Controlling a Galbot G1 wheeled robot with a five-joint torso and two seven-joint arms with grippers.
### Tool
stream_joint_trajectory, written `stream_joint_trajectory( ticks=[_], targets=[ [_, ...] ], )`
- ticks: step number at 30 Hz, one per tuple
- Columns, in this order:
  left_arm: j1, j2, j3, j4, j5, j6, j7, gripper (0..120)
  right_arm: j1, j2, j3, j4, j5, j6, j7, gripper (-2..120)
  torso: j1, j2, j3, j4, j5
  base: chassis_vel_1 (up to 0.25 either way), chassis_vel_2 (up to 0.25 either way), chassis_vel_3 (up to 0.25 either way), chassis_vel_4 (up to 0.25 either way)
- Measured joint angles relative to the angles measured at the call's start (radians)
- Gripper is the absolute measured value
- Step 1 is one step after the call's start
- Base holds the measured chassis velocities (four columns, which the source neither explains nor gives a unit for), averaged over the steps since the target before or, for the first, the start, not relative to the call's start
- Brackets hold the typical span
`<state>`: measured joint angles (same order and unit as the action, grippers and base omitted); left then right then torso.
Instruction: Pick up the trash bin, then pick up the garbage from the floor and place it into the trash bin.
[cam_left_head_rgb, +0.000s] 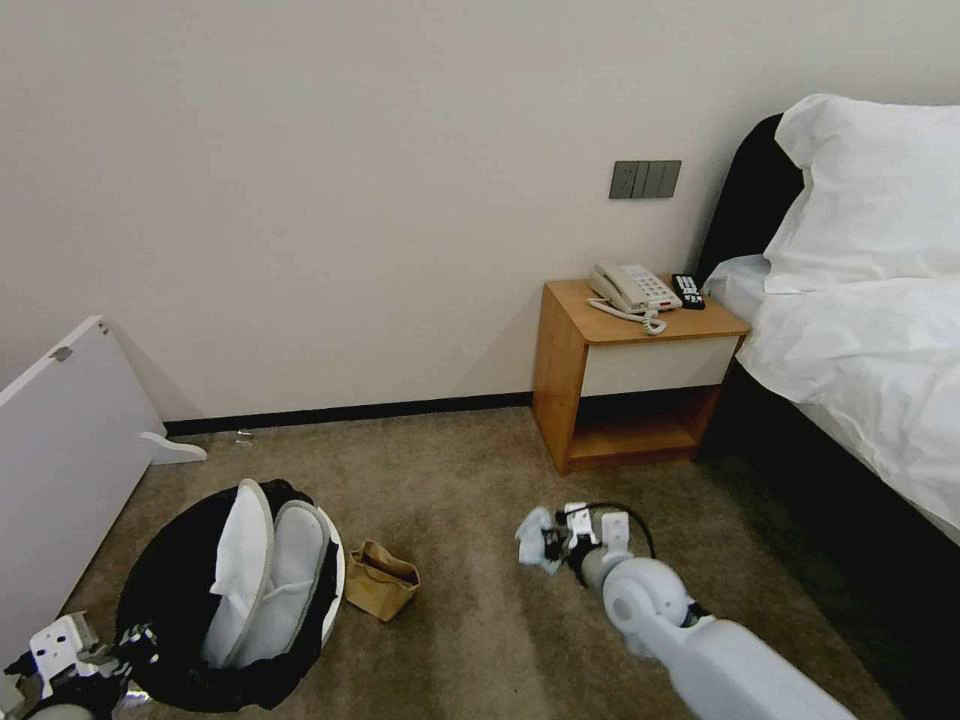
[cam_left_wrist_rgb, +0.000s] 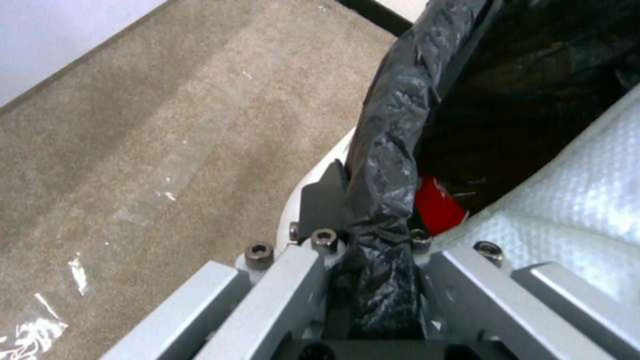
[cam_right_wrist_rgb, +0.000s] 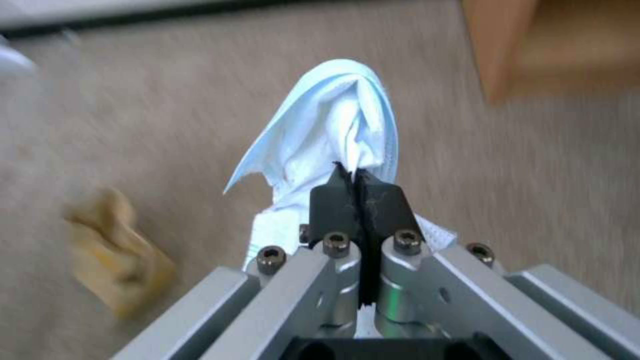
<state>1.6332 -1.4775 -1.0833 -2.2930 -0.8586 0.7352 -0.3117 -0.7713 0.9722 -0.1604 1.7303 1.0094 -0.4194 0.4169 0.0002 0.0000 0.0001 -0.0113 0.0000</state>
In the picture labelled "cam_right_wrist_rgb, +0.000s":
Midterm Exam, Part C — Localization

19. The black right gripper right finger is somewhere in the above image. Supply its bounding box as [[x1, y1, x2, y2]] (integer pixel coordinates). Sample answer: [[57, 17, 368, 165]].
[[357, 170, 640, 360]]

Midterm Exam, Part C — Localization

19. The crumpled yellow paper wrapper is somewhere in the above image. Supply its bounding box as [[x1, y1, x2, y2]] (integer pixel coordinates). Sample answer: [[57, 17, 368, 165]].
[[62, 186, 177, 320]]

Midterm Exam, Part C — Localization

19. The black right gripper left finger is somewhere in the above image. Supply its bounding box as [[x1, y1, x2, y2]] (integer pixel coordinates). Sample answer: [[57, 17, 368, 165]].
[[110, 161, 365, 360]]

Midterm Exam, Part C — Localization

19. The brown wooden furniture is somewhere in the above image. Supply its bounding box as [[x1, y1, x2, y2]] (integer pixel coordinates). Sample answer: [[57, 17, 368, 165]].
[[460, 0, 640, 105]]

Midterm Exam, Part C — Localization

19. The light blue face mask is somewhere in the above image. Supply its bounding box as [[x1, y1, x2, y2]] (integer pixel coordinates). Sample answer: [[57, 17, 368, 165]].
[[222, 58, 459, 274]]

